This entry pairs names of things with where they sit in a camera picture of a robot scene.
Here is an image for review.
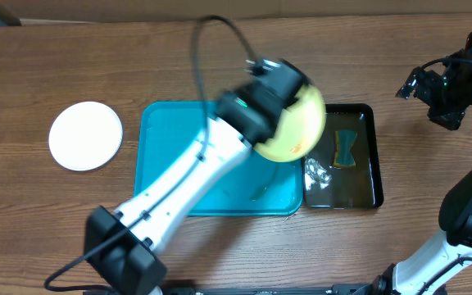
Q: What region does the yellow plate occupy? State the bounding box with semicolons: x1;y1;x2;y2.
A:
254;84;326;162

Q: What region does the green yellow sponge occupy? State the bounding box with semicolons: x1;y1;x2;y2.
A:
333;129;357;168

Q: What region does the pink plate with ketchup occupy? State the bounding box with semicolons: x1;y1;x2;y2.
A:
48;102;123;171

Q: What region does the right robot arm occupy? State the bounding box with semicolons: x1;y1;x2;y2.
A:
364;32;472;294

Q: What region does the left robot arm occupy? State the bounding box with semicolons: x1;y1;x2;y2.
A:
84;60;309;294

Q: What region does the teal plastic tray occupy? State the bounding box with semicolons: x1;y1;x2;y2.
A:
134;101;303;216

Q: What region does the black water tray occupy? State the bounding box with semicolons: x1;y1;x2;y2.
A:
303;103;384;210

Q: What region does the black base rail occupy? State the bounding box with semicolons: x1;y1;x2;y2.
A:
152;284;372;295

